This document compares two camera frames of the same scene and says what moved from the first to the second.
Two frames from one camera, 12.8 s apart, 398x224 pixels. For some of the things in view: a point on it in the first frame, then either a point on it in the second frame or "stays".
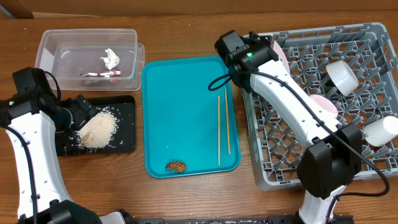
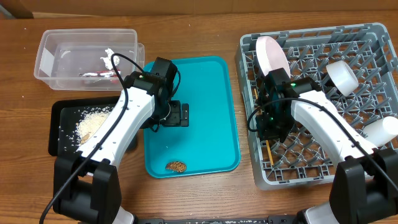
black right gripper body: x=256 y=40 → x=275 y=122
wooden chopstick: x=227 y=120 → x=255 y=93
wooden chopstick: x=219 y=130 → x=270 y=152
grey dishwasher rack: x=351 y=71 stays
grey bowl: x=342 y=77 stays
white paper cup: x=381 y=131 stays
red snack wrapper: x=105 y=74 stays
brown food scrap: x=176 y=166 stays
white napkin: x=112 y=60 stays
